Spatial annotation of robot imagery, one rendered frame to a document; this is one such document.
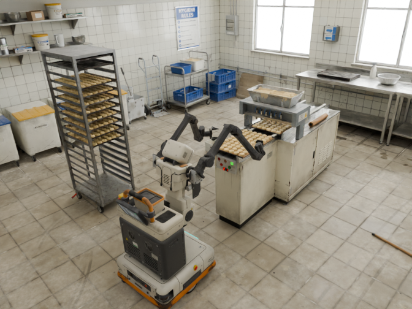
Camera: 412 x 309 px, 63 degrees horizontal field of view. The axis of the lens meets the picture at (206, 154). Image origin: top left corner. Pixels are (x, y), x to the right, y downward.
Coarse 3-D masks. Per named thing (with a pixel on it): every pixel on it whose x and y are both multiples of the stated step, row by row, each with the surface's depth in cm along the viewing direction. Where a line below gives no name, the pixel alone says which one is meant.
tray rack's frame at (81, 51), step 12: (60, 48) 362; (72, 48) 359; (84, 48) 357; (96, 48) 355; (108, 48) 352; (48, 72) 364; (48, 84) 369; (60, 120) 389; (60, 132) 395; (72, 180) 423; (108, 180) 440; (120, 180) 439; (84, 192) 417; (108, 192) 415; (120, 192) 414; (96, 204) 398
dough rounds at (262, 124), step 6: (264, 120) 404; (252, 126) 392; (258, 126) 386; (264, 126) 386; (270, 126) 385; (276, 126) 390; (282, 126) 385; (288, 126) 385; (276, 132) 372; (282, 132) 373
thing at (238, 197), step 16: (272, 144) 367; (272, 160) 377; (224, 176) 349; (240, 176) 335; (256, 176) 359; (272, 176) 388; (224, 192) 358; (240, 192) 343; (256, 192) 369; (272, 192) 400; (224, 208) 368; (240, 208) 352; (256, 208) 380; (240, 224) 368
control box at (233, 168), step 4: (216, 156) 342; (220, 156) 340; (216, 160) 344; (220, 160) 340; (228, 160) 333; (232, 160) 332; (216, 164) 347; (224, 164) 339; (228, 164) 335; (236, 164) 331; (220, 168) 345; (224, 168) 340; (232, 168) 333; (236, 168) 332; (232, 172) 336; (236, 172) 335
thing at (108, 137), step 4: (68, 132) 397; (72, 132) 402; (112, 132) 393; (72, 136) 392; (76, 136) 387; (80, 136) 386; (104, 136) 384; (108, 136) 389; (112, 136) 384; (116, 136) 387; (84, 140) 376; (96, 140) 374; (100, 140) 378; (104, 140) 374; (96, 144) 367
